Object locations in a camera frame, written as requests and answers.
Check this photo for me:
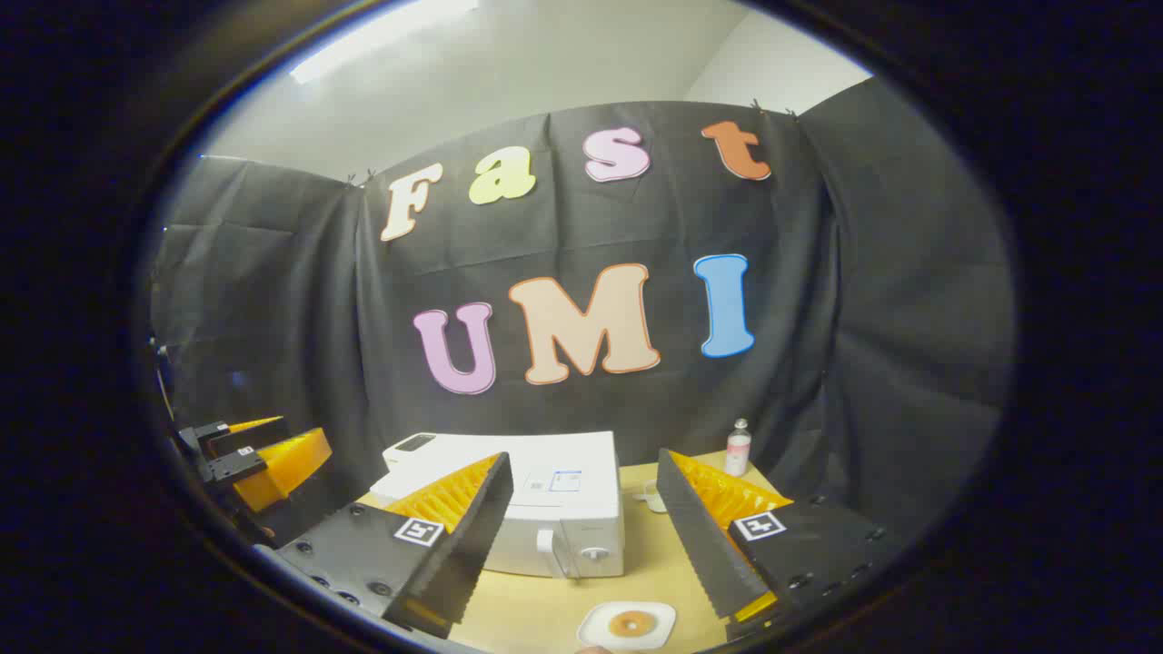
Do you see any white microwave oven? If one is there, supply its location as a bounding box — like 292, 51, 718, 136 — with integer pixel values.
371, 431, 626, 579

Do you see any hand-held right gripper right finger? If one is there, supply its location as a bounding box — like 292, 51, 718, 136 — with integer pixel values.
656, 448, 896, 641

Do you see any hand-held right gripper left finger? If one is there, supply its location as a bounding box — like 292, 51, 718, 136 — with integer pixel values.
273, 451, 515, 641

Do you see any small pink label bottle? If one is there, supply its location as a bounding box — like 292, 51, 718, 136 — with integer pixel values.
724, 419, 753, 478

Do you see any white square plate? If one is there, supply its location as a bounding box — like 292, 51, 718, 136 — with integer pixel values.
576, 600, 678, 651

